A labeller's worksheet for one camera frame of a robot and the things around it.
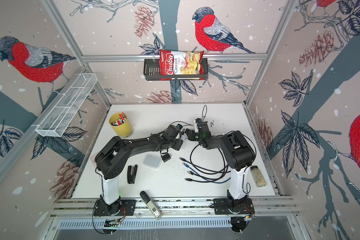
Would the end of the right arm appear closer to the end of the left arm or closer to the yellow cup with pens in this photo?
the end of the left arm

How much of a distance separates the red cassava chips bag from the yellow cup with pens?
41 cm

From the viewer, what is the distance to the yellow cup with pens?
945 mm

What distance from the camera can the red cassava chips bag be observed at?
0.87m
